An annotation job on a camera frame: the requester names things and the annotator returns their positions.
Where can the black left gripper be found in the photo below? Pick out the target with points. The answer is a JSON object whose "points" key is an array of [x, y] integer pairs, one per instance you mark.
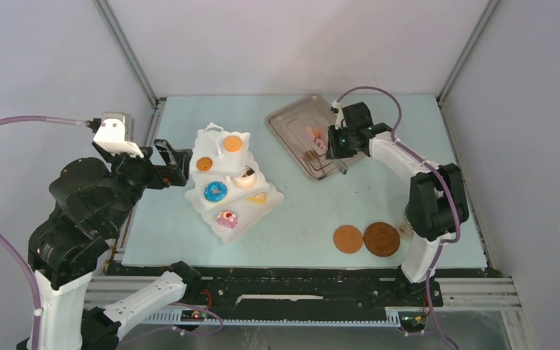
{"points": [[176, 170]]}

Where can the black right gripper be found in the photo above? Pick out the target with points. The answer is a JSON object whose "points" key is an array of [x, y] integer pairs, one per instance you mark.
{"points": [[334, 151]]}

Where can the orange cookie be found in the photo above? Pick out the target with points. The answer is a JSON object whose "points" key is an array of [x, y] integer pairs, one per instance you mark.
{"points": [[204, 164], [233, 143]]}

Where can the pink-tipped metal tongs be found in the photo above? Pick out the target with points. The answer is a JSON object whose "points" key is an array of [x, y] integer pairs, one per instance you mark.
{"points": [[321, 147]]}

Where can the blue frosted donut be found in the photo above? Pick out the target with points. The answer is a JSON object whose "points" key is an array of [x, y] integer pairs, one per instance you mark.
{"points": [[215, 192]]}

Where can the orange cookie front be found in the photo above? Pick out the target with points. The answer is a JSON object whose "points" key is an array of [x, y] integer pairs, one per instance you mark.
{"points": [[233, 143]]}

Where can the pink swiss roll cake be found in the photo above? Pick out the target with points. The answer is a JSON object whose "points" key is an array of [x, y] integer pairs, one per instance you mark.
{"points": [[227, 219]]}

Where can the white chocolate donut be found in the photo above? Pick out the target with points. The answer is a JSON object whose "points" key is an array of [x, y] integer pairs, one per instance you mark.
{"points": [[247, 179]]}

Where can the yellow cake slice with cherry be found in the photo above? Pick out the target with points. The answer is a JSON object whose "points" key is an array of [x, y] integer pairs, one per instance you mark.
{"points": [[259, 198]]}

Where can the light brown coaster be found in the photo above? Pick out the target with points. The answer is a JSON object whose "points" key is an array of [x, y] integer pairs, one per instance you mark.
{"points": [[348, 239]]}

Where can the dark brown wooden saucer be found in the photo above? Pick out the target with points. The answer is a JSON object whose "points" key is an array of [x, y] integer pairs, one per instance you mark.
{"points": [[381, 239]]}

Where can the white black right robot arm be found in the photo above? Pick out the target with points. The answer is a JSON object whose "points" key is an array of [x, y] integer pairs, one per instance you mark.
{"points": [[437, 202]]}

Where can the white spare arm link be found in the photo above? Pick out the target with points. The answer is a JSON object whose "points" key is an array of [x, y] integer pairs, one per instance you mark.
{"points": [[104, 327]]}

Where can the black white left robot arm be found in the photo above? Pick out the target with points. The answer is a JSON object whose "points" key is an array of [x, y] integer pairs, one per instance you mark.
{"points": [[94, 197]]}

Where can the stainless steel tray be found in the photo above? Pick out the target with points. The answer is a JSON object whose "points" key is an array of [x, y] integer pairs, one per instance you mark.
{"points": [[301, 127]]}

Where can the white three-tier dessert stand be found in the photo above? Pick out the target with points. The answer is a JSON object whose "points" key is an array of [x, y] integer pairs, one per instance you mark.
{"points": [[209, 143]]}

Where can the green interior floral mug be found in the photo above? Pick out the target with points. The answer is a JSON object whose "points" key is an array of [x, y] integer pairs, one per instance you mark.
{"points": [[404, 228]]}

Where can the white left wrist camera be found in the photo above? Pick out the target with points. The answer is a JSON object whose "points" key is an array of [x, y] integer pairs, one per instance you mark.
{"points": [[114, 135]]}

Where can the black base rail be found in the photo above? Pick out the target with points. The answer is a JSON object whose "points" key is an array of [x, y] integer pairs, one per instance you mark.
{"points": [[309, 294]]}

